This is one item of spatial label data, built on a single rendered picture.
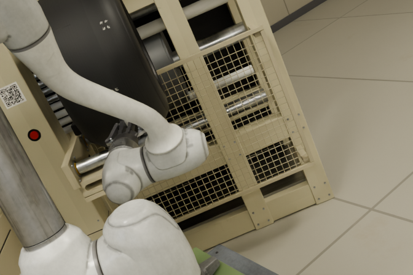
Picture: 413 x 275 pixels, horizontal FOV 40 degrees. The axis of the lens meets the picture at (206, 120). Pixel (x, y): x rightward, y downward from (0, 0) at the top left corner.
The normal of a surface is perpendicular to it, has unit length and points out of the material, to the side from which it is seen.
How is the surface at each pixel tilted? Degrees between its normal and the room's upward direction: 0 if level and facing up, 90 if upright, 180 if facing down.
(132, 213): 5
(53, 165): 90
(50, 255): 46
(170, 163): 103
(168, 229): 75
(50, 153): 90
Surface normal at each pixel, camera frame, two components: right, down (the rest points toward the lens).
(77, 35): -0.07, -0.18
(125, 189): 0.14, 0.41
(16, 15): 0.53, 0.44
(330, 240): -0.38, -0.86
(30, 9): 0.89, 0.00
